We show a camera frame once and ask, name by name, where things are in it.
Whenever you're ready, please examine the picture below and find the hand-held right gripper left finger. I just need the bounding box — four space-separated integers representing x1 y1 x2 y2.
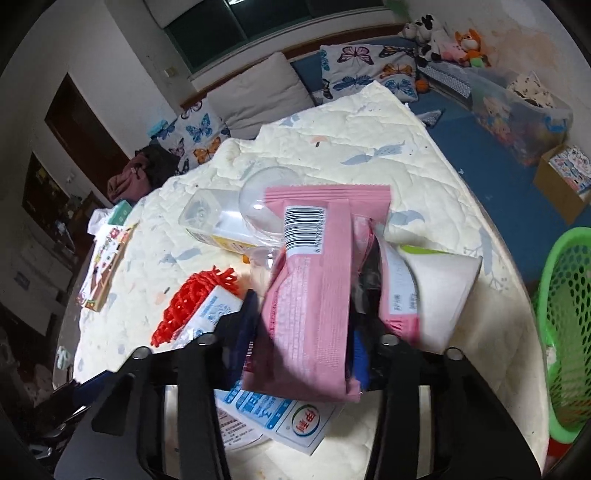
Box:
53 290 259 480

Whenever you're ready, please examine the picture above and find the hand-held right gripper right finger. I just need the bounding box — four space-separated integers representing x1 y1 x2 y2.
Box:
348 323 541 480

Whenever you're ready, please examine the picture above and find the pink snack packet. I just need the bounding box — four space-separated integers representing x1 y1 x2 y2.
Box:
242 185 422 404

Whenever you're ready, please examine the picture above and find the clear plastic bottle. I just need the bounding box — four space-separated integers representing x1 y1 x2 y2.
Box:
178 188 273 254

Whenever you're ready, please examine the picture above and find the clear plastic cup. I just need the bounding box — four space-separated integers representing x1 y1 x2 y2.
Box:
238 166 289 247

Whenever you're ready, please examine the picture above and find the red foam fruit net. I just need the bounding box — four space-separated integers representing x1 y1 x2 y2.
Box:
151 265 241 348

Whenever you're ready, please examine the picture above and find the white blue milk carton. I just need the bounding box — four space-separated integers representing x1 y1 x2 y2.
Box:
178 284 345 457

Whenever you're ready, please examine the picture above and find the white tissue pack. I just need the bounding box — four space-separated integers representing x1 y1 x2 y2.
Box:
399 244 484 356

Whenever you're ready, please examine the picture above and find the cartoon picture box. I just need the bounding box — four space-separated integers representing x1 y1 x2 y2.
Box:
78 223 140 313

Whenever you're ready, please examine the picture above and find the green tissue box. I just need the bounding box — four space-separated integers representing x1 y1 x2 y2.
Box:
108 200 136 228

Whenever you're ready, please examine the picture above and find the white cloth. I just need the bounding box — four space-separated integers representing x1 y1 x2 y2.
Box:
88 207 115 237

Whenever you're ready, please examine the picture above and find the dark bag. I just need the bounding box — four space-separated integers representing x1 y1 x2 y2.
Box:
137 144 182 191

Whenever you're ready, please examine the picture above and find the pink clothing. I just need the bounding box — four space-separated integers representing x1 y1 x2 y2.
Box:
107 151 149 205

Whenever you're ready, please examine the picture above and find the small butterfly print pillow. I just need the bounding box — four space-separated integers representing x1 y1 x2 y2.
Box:
149 98 232 175

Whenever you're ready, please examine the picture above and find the green plastic basket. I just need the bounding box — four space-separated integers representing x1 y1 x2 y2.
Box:
531 226 591 445

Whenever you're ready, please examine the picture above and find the white printed quilt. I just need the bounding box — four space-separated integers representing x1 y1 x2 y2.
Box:
58 83 555 480

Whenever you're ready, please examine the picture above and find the grey pillow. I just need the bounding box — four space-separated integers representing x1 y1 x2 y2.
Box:
205 52 320 140

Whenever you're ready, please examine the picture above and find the dark wooden door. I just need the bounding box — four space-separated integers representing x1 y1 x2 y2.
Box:
45 73 133 195

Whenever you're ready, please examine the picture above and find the cardboard box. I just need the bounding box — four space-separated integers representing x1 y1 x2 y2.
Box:
533 144 591 225

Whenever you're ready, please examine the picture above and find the grey patterned folded cloth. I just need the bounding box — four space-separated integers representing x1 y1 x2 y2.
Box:
418 62 475 112

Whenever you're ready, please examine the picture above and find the large butterfly print pillow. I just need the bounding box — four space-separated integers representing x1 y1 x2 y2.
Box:
320 44 419 106

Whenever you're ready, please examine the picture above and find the clear bag of toys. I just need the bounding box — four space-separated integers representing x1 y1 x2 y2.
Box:
470 71 574 167

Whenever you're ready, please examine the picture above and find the window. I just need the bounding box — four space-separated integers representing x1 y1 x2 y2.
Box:
164 0 387 75

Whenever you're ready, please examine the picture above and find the pink plush toy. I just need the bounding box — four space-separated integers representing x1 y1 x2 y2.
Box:
441 41 468 64

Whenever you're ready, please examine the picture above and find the cow plush toy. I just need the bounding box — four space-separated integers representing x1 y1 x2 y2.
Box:
401 14 452 64

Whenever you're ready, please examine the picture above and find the orange fox plush toy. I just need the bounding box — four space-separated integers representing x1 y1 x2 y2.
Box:
455 28 494 68

